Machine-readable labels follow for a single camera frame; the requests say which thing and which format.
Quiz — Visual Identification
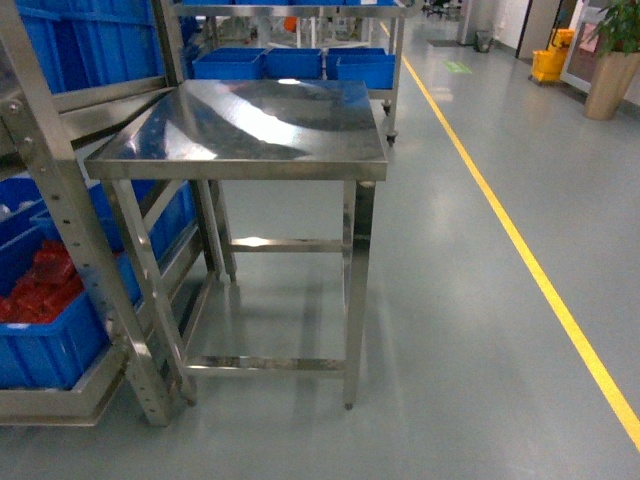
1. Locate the yellow mop bucket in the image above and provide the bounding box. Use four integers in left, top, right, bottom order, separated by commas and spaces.
529, 29, 575, 84

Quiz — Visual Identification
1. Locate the steel flow rack shelf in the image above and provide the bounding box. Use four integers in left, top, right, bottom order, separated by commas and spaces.
1, 1, 224, 426

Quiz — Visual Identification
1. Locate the blue bin with red parts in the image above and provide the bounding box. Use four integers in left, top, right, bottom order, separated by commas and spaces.
0, 179, 199, 391

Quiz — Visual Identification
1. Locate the small steel table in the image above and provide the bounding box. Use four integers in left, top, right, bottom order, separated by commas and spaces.
86, 79, 387, 409

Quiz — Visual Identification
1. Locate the tall potted plant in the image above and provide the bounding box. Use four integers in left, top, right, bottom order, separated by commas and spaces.
583, 1, 639, 121

